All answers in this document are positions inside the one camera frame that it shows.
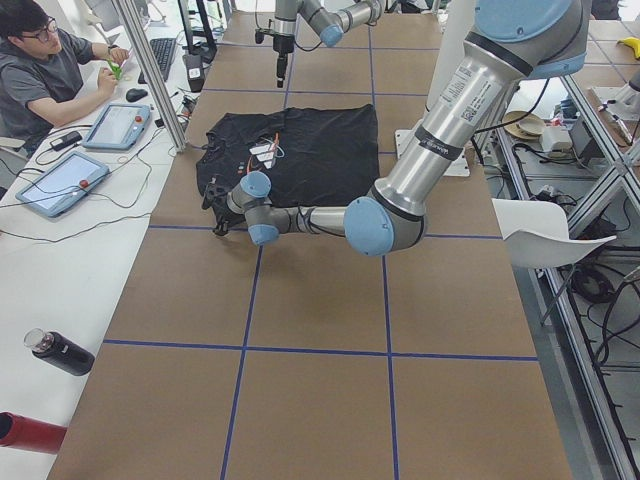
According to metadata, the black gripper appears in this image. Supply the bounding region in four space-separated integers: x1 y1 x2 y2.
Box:
255 19 296 89
201 182 234 236

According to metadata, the black graphic t-shirt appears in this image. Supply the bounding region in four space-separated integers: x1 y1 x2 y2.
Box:
196 104 379 227

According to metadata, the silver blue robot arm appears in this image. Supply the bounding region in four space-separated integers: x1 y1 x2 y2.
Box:
202 1 591 256
255 0 384 88

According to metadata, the black keyboard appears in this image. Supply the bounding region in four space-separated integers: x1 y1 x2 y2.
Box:
149 38 177 81

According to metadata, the upper teach pendant tablet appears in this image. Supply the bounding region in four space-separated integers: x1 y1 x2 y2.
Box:
81 103 151 151

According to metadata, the teach pendant tablet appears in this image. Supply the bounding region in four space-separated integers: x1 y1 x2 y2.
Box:
15 152 111 218
81 103 151 151

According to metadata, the black computer mouse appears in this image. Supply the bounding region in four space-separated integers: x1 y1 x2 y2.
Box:
125 88 148 103

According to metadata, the lower teach pendant tablet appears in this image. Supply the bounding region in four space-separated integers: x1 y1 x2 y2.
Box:
15 152 111 218

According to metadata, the black water bottle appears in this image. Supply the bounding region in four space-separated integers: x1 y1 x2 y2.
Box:
23 328 95 376

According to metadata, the seated man grey shirt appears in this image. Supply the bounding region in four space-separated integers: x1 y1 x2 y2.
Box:
1 1 129 155

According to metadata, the red water bottle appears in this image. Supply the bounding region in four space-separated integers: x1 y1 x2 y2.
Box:
1 412 67 454

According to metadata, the white plastic chair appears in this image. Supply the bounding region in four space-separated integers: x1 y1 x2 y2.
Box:
492 198 617 269

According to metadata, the black table cable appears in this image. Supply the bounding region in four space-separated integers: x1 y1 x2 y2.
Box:
0 149 153 246

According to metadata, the aluminium frame post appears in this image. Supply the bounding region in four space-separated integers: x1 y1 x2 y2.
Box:
114 0 186 153

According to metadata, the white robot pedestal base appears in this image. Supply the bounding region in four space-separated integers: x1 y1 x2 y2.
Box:
389 1 476 177

